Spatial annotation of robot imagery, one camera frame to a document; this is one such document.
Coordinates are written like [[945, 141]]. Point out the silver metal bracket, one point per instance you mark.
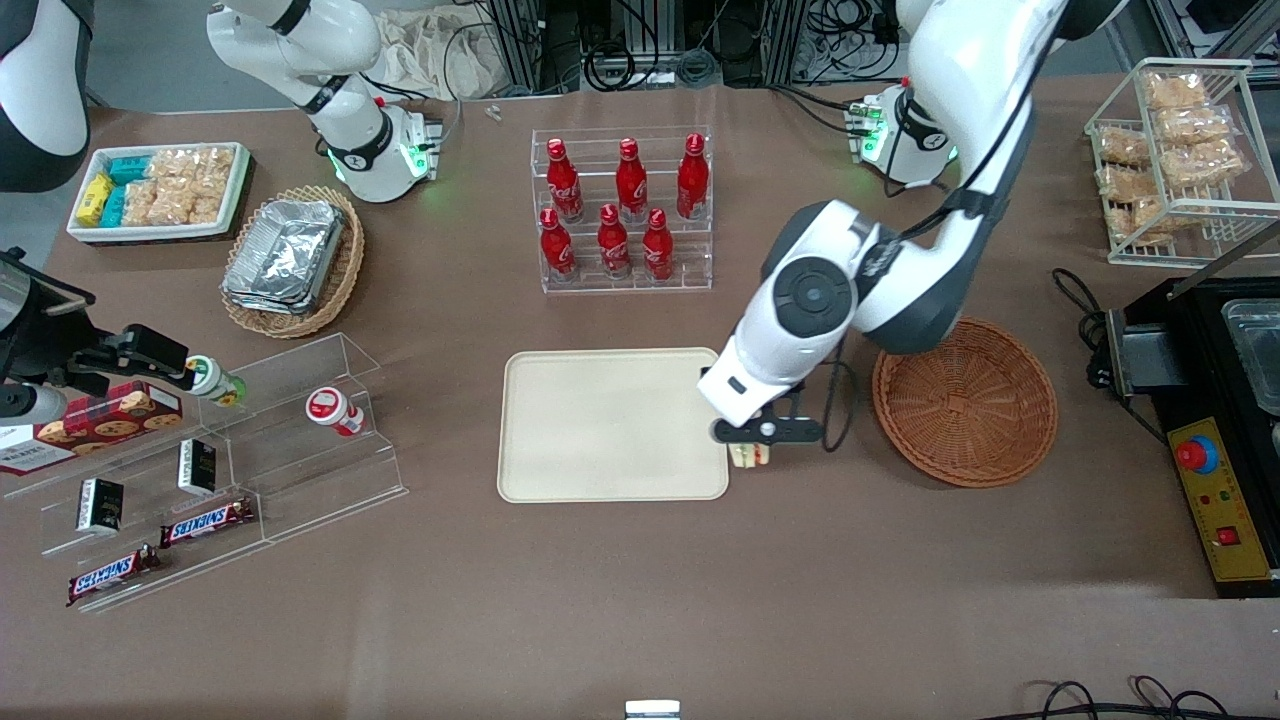
[[652, 710]]

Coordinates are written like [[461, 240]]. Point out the red tartan cookie box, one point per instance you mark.
[[110, 415]]

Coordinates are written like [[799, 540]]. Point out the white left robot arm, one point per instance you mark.
[[970, 60]]

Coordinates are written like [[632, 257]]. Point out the yellow snack packet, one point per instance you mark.
[[94, 200]]

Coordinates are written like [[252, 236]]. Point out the Snickers chocolate bar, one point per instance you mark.
[[112, 575], [205, 522]]

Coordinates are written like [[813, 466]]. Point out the triangular sandwich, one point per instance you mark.
[[750, 457]]

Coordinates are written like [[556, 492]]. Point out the green label small bottle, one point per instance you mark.
[[215, 380]]

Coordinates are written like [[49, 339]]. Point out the grey appliance lid bar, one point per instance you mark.
[[1225, 268]]

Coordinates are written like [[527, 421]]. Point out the beige cloth bag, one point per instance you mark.
[[430, 55]]

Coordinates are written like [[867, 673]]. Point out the bagged fried snack pack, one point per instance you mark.
[[1165, 215], [1195, 127], [1210, 160], [1128, 183], [1120, 222], [1175, 92], [1122, 147]]

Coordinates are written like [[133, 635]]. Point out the light wicker basket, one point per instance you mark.
[[345, 270]]

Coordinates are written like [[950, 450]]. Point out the yellow control panel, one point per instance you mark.
[[1225, 510]]

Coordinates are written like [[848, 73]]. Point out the clear rice cracker pack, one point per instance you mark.
[[172, 164], [215, 165], [175, 202], [207, 202], [140, 202]]

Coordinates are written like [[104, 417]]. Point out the white rectangular snack bin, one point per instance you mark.
[[160, 232]]

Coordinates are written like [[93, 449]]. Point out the teal snack packet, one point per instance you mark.
[[128, 170], [114, 206]]

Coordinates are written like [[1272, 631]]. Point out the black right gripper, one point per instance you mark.
[[52, 345]]

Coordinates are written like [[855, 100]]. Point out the clear acrylic bottle rack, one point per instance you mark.
[[690, 255]]

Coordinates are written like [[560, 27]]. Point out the black countertop appliance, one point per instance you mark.
[[1190, 360]]

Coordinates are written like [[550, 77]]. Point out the clear glass container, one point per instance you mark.
[[1255, 355]]

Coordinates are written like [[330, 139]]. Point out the red cola bottle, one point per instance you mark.
[[614, 248], [692, 180], [631, 185], [657, 250], [565, 190], [557, 250]]

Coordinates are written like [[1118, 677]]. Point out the red emergency stop button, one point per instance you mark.
[[1197, 455]]

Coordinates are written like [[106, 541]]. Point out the red cap small bottle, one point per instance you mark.
[[332, 410]]

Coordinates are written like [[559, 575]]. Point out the small black box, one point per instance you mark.
[[197, 467], [100, 505]]

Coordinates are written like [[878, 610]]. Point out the aluminium foil tray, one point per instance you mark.
[[270, 306], [285, 250]]

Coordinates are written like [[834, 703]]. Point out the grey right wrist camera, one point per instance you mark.
[[30, 405]]

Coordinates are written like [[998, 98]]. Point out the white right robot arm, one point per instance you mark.
[[300, 40]]

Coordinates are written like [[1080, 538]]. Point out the brown wicker basket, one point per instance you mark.
[[970, 410]]

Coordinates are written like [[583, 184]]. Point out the beige plastic tray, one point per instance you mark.
[[612, 425]]

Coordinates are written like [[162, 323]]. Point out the clear acrylic stepped shelf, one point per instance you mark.
[[300, 480]]

